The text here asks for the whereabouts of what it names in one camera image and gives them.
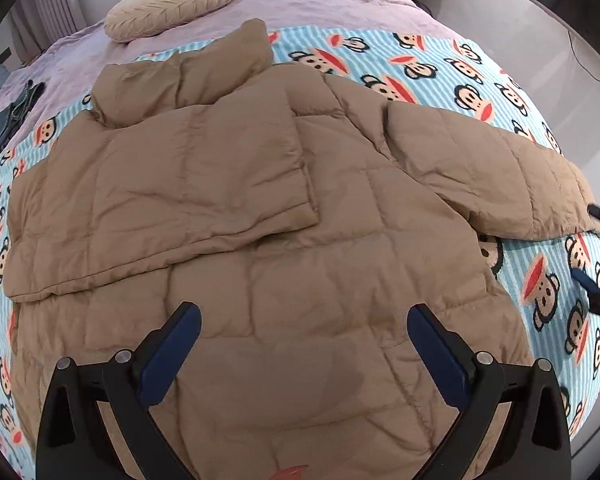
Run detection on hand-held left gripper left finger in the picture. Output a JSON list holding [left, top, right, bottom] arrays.
[[36, 301, 203, 480]]

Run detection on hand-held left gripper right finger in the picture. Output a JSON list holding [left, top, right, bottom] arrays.
[[406, 303, 572, 480]]

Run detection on tan puffer jacket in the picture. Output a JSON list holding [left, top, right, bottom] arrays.
[[4, 17, 600, 480]]

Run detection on monkey printed striped blanket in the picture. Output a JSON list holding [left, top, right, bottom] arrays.
[[0, 27, 600, 480]]

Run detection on dark jeans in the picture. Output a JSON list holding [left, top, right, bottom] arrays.
[[0, 79, 47, 157]]

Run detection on cream round pillow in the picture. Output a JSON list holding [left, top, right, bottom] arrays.
[[104, 0, 236, 44]]

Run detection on grey curtain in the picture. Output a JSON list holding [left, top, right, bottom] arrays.
[[9, 0, 89, 57]]

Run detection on bed with lilac cover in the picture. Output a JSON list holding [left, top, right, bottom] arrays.
[[0, 0, 461, 128]]

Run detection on black cable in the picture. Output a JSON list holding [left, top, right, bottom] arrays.
[[566, 30, 600, 84]]

